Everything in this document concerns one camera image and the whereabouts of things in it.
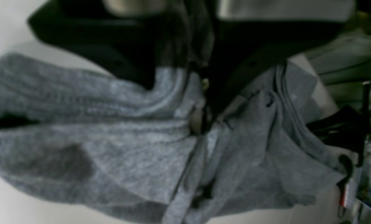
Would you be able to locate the image right gripper white right finger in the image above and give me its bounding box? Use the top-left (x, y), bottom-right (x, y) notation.
top-left (201, 20), bottom-right (343, 131)

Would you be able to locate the image right gripper black left finger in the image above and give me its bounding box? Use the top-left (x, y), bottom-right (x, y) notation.
top-left (27, 0), bottom-right (186, 89)

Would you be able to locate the grey T-shirt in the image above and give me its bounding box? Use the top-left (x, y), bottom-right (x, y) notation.
top-left (0, 0), bottom-right (354, 224)

